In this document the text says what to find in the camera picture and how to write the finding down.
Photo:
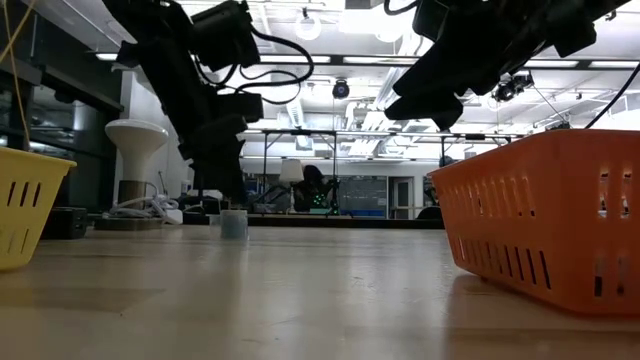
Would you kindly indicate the yellow plastic basket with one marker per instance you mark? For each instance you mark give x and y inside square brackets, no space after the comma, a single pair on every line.
[30,215]

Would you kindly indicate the white mushroom table lamp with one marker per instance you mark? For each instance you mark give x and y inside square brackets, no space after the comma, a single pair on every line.
[136,145]

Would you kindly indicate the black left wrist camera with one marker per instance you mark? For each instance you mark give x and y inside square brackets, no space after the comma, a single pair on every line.
[242,107]

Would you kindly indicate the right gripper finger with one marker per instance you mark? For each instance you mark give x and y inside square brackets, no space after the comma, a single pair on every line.
[425,75]
[430,114]

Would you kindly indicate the white shade table lamp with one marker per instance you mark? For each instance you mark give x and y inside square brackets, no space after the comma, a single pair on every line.
[291,171]

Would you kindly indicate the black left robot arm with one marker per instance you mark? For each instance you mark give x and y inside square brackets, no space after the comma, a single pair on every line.
[150,25]

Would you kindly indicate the orange plastic basket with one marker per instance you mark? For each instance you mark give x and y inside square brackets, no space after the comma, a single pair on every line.
[550,225]

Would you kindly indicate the black aluminium table frame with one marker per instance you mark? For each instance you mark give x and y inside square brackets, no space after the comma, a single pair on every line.
[350,222]

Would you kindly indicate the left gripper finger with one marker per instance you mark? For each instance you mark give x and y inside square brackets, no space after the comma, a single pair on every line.
[236,185]
[207,182]

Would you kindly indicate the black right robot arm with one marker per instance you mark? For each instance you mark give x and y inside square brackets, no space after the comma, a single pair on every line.
[575,12]

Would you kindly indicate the black workstation frame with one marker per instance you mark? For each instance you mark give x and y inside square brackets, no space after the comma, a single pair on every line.
[300,132]

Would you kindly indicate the black power adapter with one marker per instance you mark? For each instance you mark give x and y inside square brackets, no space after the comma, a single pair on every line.
[65,223]

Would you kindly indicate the person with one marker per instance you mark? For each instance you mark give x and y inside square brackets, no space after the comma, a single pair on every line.
[312,182]

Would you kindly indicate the teal and white wall charger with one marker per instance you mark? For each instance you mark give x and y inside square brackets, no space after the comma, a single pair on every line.
[234,225]

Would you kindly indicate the ceiling light strip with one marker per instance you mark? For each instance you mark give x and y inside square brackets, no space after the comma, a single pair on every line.
[300,59]
[106,57]

